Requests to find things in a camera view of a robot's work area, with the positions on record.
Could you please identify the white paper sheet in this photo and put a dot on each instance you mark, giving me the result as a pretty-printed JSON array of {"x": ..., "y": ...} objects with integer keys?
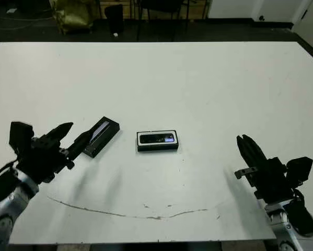
[{"x": 12, "y": 10}]

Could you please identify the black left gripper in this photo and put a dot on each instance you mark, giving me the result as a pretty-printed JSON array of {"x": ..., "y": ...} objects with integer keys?
[{"x": 41, "y": 159}]

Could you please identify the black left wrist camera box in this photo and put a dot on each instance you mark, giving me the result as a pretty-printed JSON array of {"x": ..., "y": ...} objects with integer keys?
[{"x": 20, "y": 136}]

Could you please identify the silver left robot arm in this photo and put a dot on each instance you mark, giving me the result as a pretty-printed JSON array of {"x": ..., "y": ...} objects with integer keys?
[{"x": 4, "y": 209}]

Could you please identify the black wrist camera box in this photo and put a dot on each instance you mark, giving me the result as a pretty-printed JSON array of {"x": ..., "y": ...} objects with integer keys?
[
  {"x": 20, "y": 136},
  {"x": 300, "y": 170}
]

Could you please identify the black waste bin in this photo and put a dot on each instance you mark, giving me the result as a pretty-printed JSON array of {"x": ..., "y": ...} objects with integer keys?
[{"x": 114, "y": 18}]

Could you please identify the black phone-like camera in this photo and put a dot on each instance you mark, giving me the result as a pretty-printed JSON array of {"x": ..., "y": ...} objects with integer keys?
[{"x": 153, "y": 138}]

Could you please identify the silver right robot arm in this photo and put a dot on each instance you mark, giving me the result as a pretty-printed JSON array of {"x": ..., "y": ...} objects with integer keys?
[{"x": 284, "y": 230}]

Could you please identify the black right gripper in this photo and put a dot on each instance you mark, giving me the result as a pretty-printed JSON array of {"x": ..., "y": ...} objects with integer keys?
[{"x": 271, "y": 180}]

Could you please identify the black box lid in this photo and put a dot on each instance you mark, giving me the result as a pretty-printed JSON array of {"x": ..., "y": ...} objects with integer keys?
[{"x": 106, "y": 130}]

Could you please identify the yellow-green plastic bag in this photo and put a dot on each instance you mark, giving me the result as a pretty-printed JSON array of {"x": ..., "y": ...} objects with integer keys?
[{"x": 72, "y": 14}]

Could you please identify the black office chair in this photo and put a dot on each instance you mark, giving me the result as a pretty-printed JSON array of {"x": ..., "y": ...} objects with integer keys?
[{"x": 161, "y": 6}]

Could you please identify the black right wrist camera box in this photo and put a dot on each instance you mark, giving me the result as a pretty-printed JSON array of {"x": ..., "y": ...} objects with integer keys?
[{"x": 300, "y": 170}]

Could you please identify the black box with white insert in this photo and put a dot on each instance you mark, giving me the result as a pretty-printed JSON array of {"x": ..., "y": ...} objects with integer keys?
[{"x": 157, "y": 147}]

